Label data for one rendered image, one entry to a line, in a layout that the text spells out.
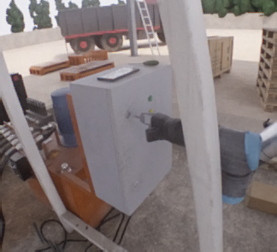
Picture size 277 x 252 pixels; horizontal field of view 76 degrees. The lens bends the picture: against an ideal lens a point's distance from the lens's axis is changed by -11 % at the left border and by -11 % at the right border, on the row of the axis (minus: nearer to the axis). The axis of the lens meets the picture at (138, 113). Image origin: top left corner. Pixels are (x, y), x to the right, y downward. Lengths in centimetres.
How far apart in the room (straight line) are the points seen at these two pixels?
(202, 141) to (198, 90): 10
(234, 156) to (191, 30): 31
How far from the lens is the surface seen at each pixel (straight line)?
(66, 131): 156
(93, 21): 910
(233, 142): 50
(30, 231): 197
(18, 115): 115
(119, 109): 66
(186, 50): 32
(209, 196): 46
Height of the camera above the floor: 143
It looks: 25 degrees down
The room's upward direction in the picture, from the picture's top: 5 degrees counter-clockwise
